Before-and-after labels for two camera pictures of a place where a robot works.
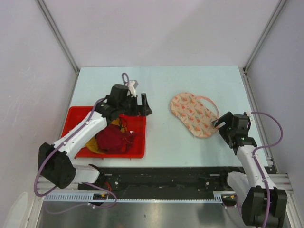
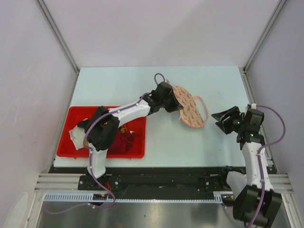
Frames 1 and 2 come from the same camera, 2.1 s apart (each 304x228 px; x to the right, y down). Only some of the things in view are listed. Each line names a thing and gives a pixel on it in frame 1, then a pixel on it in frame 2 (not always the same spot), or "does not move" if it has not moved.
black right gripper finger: x=224 y=133 -> x=226 y=129
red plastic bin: x=73 y=117 does not move
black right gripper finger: x=228 y=118 -> x=222 y=115
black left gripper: x=139 y=110 -> x=175 y=105
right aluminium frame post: x=261 y=42 does not move
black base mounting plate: x=166 y=179 does not move
